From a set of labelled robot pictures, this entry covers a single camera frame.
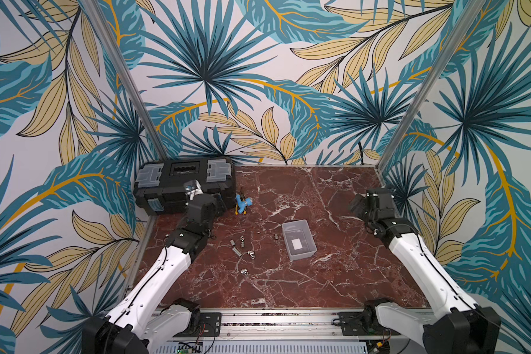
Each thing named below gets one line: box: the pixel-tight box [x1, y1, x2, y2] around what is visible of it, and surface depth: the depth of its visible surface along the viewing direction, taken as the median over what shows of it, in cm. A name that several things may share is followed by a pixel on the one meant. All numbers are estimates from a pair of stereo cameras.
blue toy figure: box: [234, 193, 253, 216], surface depth 102 cm
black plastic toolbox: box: [132, 157, 236, 216], surface depth 94 cm
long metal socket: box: [230, 238, 242, 258], surface depth 92 cm
